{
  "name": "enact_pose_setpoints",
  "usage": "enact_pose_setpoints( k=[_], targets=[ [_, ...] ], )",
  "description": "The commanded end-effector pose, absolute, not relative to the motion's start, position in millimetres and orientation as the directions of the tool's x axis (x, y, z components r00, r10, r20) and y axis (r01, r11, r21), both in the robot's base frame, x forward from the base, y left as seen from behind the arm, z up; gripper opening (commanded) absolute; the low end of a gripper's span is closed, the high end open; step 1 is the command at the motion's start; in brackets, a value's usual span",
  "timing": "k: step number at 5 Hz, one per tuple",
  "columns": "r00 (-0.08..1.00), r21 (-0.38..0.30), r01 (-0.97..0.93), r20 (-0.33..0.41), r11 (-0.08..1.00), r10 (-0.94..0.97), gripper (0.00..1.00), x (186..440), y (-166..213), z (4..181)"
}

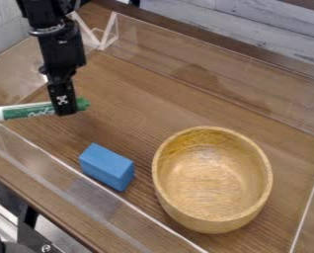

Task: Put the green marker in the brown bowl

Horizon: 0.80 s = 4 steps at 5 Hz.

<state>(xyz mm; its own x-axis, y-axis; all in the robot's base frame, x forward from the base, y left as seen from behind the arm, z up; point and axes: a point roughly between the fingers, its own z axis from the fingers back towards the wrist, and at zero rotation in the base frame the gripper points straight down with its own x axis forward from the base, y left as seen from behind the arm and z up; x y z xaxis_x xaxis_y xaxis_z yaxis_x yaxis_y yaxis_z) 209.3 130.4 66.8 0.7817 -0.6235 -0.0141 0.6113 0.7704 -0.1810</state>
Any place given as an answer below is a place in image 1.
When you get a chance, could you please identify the blue rectangular block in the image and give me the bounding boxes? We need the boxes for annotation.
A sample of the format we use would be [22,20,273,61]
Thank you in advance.
[79,143,135,192]

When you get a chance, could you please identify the black table leg bracket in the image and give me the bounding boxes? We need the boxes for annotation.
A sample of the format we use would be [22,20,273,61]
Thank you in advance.
[18,206,63,253]

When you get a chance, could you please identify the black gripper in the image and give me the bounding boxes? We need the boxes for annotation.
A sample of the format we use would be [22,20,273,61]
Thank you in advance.
[30,19,86,117]

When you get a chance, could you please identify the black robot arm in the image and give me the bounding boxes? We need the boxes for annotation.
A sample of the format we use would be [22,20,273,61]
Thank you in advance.
[16,0,86,116]

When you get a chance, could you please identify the green Expo marker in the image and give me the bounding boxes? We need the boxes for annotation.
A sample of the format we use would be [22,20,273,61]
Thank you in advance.
[0,97,93,125]

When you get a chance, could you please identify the brown wooden bowl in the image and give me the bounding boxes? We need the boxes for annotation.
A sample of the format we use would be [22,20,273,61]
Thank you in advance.
[153,126,273,234]

